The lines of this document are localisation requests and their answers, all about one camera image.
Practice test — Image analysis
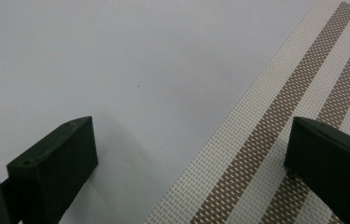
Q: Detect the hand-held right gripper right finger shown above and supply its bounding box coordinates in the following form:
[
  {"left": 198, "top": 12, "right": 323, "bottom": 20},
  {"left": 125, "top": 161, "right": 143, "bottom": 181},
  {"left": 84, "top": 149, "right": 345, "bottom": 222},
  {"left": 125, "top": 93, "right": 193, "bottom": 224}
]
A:
[{"left": 284, "top": 116, "right": 350, "bottom": 224}]

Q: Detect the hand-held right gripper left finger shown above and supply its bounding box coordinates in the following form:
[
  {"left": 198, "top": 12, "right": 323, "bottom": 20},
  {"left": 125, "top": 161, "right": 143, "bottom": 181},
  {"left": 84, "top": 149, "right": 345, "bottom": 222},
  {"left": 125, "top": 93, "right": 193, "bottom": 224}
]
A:
[{"left": 6, "top": 116, "right": 99, "bottom": 224}]

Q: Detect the beige brown striped woven placemat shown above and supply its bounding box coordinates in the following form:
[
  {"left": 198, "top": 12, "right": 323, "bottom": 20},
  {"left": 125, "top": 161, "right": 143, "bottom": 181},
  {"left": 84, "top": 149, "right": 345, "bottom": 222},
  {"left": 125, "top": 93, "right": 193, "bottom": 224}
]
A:
[{"left": 143, "top": 0, "right": 350, "bottom": 224}]

